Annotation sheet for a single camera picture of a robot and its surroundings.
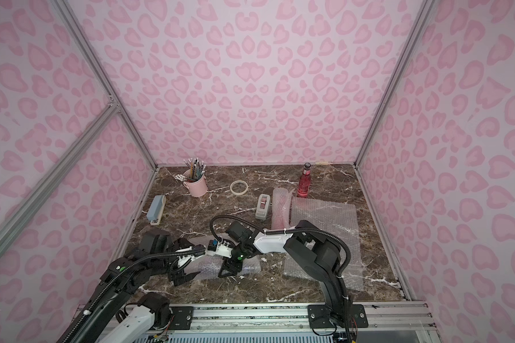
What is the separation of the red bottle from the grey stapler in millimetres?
665

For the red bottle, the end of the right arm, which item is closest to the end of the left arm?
the end of the right arm

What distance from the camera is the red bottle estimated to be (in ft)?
3.10

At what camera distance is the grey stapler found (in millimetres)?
971
